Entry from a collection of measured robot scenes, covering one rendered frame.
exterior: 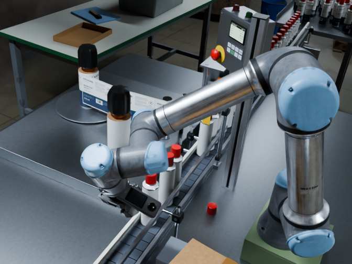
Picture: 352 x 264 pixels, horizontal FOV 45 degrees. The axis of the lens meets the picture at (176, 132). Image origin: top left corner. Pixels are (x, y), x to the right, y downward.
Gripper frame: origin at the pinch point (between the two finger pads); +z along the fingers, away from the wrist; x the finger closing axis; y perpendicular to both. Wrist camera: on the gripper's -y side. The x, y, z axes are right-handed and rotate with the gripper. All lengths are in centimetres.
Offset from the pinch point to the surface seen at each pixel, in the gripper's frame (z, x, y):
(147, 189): -0.9, -6.9, 0.3
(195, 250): -18.2, 7.2, -24.0
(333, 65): 291, -304, -21
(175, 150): 4.0, -23.9, -0.2
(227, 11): -15, -68, -2
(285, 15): 142, -221, 18
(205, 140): 27.7, -41.6, -0.7
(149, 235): 11.8, 3.2, -2.6
